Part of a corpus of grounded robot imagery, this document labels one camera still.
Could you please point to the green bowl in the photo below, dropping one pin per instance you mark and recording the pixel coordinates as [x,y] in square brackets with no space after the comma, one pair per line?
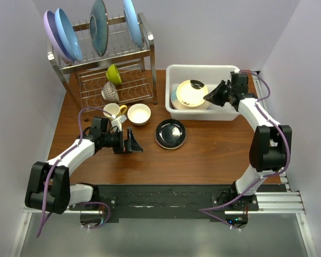
[113,75]

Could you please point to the black glossy plate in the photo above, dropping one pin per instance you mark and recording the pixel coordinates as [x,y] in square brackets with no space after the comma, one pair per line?
[170,134]

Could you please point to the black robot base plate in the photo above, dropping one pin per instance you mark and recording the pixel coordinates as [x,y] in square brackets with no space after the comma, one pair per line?
[165,201]

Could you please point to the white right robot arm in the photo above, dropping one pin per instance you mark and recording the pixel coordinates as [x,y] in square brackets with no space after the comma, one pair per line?
[270,151]

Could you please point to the white plastic bin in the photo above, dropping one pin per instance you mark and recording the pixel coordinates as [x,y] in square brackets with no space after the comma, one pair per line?
[211,76]

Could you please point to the light blue plate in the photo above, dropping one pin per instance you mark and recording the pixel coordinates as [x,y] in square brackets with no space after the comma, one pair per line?
[179,106]
[132,23]

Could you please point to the lilac plate in rack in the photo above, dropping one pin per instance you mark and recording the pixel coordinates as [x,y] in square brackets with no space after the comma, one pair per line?
[53,35]

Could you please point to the light blue plate in rack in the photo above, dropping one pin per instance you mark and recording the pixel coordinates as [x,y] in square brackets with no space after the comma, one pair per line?
[132,23]

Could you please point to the cream plate with black patch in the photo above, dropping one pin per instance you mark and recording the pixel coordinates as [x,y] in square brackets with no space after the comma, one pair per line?
[191,93]

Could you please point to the patterned ceramic bowl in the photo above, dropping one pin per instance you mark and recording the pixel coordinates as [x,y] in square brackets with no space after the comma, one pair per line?
[109,92]

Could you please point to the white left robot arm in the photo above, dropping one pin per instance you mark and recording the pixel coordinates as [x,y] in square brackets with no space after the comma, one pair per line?
[49,186]

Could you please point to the white bowl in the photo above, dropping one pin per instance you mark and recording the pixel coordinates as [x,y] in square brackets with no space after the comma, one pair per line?
[139,114]

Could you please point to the dark teal plate in rack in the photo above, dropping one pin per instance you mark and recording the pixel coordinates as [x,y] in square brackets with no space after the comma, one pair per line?
[98,27]

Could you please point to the light blue bottom plate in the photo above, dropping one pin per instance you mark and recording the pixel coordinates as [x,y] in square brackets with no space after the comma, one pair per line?
[179,106]

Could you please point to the yellow mug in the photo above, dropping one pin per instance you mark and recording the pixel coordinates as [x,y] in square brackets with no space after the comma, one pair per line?
[113,109]

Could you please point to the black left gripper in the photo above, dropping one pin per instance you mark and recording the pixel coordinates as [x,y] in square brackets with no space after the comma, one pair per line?
[132,145]

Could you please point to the steel dish rack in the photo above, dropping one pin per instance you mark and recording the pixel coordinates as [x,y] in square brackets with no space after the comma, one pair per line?
[85,79]

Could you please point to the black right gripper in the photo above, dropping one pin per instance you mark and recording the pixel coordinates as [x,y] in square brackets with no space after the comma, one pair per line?
[214,96]

